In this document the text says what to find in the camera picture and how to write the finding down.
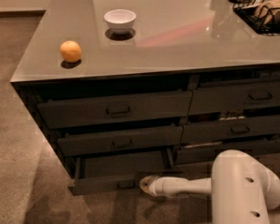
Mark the middle left dark drawer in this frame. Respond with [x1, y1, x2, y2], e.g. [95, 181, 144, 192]
[57, 125, 183, 156]

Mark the bottom right dark drawer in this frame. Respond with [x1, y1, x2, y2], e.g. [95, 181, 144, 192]
[174, 137, 280, 165]

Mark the middle right dark drawer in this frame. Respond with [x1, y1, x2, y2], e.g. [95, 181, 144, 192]
[181, 115, 280, 144]

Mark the top left dark drawer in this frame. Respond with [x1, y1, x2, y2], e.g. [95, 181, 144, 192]
[37, 91, 192, 129]

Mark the top right dark drawer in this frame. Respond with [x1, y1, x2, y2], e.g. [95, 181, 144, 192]
[189, 81, 280, 115]

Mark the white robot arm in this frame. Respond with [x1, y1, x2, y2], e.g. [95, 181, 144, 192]
[140, 150, 280, 224]

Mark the dark drawer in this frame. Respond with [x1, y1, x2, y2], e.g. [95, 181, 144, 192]
[57, 125, 183, 156]
[181, 115, 280, 144]
[37, 91, 192, 129]
[174, 137, 280, 165]
[189, 81, 280, 115]

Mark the orange fruit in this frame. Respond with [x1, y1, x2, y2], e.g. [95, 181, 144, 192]
[60, 40, 82, 63]

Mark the black wire basket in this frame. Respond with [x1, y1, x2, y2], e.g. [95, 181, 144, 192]
[230, 0, 280, 35]

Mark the snack bag in basket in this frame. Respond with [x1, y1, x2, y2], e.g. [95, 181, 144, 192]
[254, 0, 280, 26]

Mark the dark drawer cabinet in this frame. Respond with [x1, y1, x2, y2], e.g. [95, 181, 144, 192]
[11, 64, 280, 177]

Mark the white ceramic bowl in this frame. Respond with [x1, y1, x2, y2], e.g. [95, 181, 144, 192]
[104, 9, 136, 35]

